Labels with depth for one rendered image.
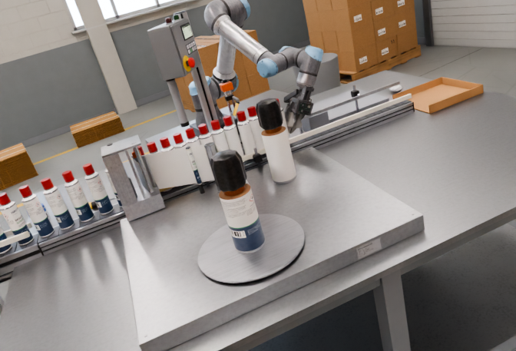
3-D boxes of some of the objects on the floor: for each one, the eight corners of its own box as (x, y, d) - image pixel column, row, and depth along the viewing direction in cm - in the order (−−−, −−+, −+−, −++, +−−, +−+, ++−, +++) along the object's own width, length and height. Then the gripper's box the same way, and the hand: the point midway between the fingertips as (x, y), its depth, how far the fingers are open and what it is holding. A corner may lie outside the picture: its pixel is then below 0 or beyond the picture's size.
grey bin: (321, 129, 431) (309, 68, 406) (295, 120, 469) (282, 64, 445) (356, 113, 448) (347, 54, 423) (329, 106, 486) (319, 51, 462)
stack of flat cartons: (-22, 199, 484) (-35, 174, 471) (-22, 187, 527) (-35, 163, 514) (38, 174, 512) (27, 150, 500) (33, 164, 555) (21, 142, 542)
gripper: (300, 84, 174) (286, 135, 178) (320, 89, 177) (305, 139, 182) (292, 81, 181) (278, 130, 186) (310, 85, 185) (296, 134, 190)
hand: (289, 130), depth 186 cm, fingers closed, pressing on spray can
